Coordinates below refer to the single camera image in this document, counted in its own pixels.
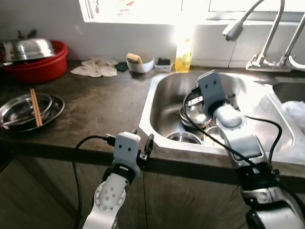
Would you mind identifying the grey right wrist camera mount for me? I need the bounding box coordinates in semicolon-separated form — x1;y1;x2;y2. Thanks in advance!
196;70;230;115

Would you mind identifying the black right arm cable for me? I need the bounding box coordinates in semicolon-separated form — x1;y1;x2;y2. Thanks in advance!
183;91;283;168

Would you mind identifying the plain chrome faucet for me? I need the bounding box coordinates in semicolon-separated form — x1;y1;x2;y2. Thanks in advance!
280;13;305;72

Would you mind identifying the small white scrubber tray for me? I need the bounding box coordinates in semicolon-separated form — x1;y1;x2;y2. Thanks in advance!
154;58;173;73

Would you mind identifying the wooden chopsticks pair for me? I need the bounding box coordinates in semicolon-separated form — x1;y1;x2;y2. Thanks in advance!
30;88;44;128

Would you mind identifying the yellow sponge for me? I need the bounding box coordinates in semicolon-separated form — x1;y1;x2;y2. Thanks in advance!
126;53;144;65

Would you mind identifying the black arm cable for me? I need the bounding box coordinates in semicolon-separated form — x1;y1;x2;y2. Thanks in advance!
72;135;118;229
183;91;283;168

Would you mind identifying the stainless steel sink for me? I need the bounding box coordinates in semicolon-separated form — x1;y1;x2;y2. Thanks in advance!
139;69;305;166

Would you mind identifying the wide steel plate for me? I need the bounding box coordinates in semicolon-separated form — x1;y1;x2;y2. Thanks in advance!
9;94;65;133

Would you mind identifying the dark green scouring pad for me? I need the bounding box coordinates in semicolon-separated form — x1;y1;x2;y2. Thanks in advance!
115;62;129;73

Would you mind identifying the deep steel bowl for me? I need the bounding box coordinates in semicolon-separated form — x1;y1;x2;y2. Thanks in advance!
179;102;216;129

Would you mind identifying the white bowl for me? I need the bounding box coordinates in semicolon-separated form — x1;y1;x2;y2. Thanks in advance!
127;56;155;73

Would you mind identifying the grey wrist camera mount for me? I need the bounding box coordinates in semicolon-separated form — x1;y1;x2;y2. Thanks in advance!
113;132;142;168
196;70;230;115

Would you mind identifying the shallow steel bowl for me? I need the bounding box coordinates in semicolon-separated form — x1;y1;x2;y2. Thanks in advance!
0;93;53;129

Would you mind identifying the small steel bowl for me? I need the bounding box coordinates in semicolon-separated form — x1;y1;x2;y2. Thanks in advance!
166;131;203;146

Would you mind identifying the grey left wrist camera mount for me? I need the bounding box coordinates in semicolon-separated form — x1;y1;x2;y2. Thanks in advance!
113;132;142;168

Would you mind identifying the domed steel lid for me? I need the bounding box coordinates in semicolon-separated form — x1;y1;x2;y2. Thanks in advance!
1;29;57;63

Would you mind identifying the white plastic bag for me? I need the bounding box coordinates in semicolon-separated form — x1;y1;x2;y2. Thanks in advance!
281;100;305;135

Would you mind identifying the red plastic basin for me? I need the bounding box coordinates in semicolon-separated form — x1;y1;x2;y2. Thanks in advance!
2;40;69;84

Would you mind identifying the dark wooden cabinet front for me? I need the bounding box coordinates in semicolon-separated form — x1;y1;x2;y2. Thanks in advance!
0;152;305;229

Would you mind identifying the chrome faucet with flexible hose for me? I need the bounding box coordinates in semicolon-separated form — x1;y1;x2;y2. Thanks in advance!
222;0;287;71

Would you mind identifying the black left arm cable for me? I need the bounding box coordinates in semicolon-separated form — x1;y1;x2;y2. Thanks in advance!
72;135;118;229

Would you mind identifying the crumpled white cloth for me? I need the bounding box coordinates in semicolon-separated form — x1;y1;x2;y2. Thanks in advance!
71;58;119;78

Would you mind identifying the yellow dish soap bottle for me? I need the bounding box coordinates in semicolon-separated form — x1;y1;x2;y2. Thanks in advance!
174;36;193;73

